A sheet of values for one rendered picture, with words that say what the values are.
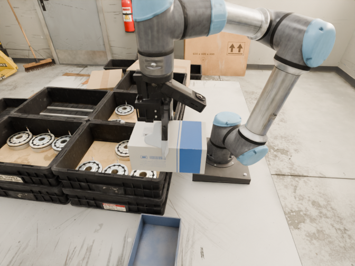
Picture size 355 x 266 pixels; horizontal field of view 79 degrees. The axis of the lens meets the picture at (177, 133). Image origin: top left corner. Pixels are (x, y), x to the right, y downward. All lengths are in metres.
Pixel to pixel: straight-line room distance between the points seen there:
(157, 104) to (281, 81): 0.43
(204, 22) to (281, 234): 0.78
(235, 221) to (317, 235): 1.07
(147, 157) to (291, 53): 0.51
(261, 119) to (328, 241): 1.29
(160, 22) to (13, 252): 0.90
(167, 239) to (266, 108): 0.58
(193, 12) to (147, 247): 0.74
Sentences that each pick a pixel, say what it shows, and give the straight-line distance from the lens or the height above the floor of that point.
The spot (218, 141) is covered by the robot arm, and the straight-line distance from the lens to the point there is 0.98.
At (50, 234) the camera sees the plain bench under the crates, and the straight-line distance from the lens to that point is 1.01.
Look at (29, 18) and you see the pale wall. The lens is 4.74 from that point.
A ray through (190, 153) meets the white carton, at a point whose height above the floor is 1.12.
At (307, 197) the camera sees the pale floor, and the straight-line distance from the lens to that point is 2.11.
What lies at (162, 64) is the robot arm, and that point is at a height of 1.33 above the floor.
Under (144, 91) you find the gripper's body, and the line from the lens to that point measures 0.50.
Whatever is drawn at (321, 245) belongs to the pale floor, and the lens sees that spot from 1.90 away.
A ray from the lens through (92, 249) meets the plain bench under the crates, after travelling 0.92.
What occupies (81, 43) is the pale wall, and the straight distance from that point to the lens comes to 4.38.
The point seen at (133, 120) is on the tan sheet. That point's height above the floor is 0.83.
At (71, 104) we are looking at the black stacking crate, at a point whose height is 0.83.
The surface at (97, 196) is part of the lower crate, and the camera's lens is 0.90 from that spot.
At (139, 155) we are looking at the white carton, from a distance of 0.57.
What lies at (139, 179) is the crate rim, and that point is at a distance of 0.74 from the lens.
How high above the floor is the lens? 1.50
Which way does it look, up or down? 38 degrees down
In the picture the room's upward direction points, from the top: straight up
